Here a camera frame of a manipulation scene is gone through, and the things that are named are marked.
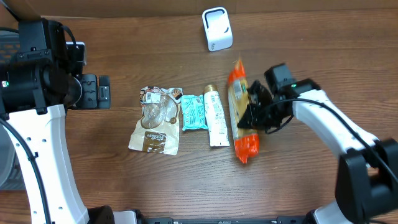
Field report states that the orange spaghetti packet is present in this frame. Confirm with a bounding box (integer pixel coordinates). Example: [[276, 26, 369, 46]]
[[227, 59, 259, 164]]

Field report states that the white tube gold cap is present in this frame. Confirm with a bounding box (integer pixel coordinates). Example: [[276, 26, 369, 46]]
[[203, 85, 230, 147]]

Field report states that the teal snack packet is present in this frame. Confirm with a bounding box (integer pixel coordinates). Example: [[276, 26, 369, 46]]
[[181, 95, 208, 131]]

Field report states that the beige brown bread bag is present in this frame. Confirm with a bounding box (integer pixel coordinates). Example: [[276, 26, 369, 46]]
[[128, 86, 183, 156]]

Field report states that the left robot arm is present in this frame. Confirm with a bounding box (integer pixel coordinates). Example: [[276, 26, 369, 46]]
[[1, 19, 114, 223]]

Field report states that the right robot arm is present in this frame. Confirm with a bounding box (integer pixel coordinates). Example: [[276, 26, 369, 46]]
[[228, 62, 397, 223]]

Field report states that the white barcode scanner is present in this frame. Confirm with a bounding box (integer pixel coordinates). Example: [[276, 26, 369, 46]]
[[201, 7, 233, 52]]

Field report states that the grey plastic mesh basket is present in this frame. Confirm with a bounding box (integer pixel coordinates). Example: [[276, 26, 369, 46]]
[[1, 29, 25, 191]]

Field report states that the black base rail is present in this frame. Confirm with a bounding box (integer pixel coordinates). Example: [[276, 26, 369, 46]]
[[114, 216, 315, 224]]

